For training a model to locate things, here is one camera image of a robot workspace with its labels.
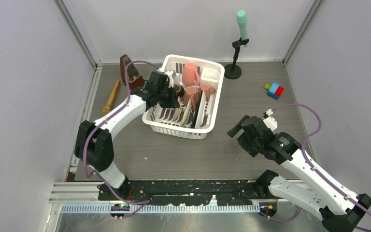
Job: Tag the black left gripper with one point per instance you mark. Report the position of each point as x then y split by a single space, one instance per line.
173 102

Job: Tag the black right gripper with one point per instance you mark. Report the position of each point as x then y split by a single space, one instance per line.
241 140

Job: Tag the black patterned ceramic bowl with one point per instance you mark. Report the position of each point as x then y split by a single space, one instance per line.
179 90

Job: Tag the red and cream saucer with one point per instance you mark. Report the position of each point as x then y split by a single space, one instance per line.
186 113

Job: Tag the large pink mug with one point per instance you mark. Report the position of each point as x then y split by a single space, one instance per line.
190 75

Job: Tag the white plastic dish rack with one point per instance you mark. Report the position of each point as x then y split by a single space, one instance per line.
198 85

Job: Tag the white round plate with lettering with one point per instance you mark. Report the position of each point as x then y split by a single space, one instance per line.
201 111

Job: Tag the small pink cup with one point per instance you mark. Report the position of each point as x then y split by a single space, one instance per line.
208 90

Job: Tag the red small plate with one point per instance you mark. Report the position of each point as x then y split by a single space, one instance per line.
177 110

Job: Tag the teal square plate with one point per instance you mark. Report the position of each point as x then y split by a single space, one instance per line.
195 115

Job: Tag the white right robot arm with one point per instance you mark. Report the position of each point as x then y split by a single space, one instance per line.
328 200

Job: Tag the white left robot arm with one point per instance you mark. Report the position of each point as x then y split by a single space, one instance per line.
94 144

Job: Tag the brown wooden metronome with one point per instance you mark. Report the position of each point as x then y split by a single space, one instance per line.
134 77

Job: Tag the colourful toy blocks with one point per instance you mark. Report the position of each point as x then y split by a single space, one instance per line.
275 90

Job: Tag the black microphone stand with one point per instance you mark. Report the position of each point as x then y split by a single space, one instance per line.
233 71

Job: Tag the wooden pestle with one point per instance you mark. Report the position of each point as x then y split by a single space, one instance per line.
110 101

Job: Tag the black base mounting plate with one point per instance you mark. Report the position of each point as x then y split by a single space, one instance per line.
194 192

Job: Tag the mint green microphone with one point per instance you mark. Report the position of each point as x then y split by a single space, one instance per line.
241 18

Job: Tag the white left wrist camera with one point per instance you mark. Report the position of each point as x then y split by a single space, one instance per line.
171 75

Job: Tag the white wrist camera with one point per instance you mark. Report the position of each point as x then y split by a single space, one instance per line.
269 120
171 75

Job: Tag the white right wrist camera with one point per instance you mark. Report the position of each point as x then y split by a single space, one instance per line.
269 120

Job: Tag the slotted white cable duct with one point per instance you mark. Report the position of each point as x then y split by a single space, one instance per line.
103 208

